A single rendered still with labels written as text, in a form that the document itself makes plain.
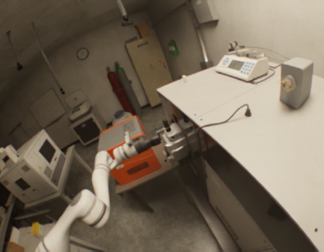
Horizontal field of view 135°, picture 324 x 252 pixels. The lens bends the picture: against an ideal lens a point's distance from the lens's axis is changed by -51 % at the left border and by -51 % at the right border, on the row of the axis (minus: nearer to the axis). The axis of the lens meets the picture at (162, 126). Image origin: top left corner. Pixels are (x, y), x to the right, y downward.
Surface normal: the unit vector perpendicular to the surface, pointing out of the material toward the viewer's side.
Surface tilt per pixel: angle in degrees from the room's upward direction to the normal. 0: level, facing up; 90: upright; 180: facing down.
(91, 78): 90
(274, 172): 0
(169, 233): 0
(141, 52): 90
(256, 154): 0
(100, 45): 90
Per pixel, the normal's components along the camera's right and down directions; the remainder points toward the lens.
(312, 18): -0.90, 0.43
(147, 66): 0.31, 0.45
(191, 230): -0.32, -0.78
